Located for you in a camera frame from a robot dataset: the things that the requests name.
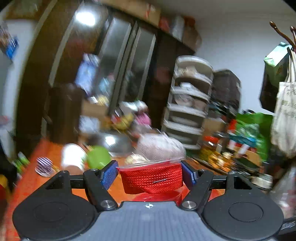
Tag white paper cup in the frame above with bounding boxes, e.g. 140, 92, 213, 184
61, 144, 86, 175

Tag green plastic cup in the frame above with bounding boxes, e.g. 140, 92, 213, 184
86, 146, 111, 170

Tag dark wooden cabinet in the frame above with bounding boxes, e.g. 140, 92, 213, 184
15, 1, 194, 153

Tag cardboard box with label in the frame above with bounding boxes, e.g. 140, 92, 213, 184
81, 100, 108, 121

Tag purple striped cupcake liner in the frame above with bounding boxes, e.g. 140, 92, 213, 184
35, 157, 55, 177

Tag red lid pickle jar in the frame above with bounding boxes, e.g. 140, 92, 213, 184
200, 136, 219, 161

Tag red clear plastic cup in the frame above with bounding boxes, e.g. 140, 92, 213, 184
117, 158, 189, 205

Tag beige tote bag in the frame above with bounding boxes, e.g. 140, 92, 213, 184
270, 49, 295, 159

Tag white tiered dish rack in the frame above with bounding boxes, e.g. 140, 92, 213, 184
161, 55, 214, 150

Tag white mesh food cover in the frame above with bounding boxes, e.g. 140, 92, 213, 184
135, 133, 186, 161

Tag green plastic bag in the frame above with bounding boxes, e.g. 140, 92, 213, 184
235, 113, 273, 162

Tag blue white snack bag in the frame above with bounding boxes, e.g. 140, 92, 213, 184
74, 54, 100, 97

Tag steel colander bowl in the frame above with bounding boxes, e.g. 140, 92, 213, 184
86, 131, 134, 157

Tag brown plastic pitcher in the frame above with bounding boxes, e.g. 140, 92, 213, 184
44, 83, 85, 145

